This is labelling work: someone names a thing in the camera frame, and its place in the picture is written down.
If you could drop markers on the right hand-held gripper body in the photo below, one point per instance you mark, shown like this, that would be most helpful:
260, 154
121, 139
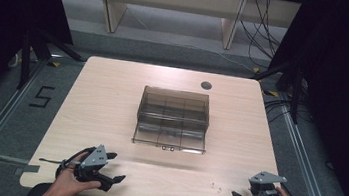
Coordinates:
265, 189

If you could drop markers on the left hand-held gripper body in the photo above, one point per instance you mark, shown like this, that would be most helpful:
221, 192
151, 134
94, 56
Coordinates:
94, 159

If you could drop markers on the person's left hand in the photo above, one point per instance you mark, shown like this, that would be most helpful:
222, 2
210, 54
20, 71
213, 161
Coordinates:
68, 182

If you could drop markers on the smoky transparent compartment drawer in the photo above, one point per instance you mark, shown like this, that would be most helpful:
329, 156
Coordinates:
171, 138

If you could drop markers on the grey floor tape strip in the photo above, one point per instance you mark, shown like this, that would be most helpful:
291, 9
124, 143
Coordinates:
32, 168

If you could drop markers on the person's dark clothing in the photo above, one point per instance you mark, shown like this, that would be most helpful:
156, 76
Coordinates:
35, 193

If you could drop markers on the smoky transparent drawer case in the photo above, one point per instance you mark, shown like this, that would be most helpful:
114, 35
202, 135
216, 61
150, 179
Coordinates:
174, 106

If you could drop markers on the yellow black tape marker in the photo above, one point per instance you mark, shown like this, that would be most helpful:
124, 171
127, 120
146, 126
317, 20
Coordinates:
272, 93
54, 63

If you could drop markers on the black metal stand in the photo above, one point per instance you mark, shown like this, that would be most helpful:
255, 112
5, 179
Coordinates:
295, 92
26, 59

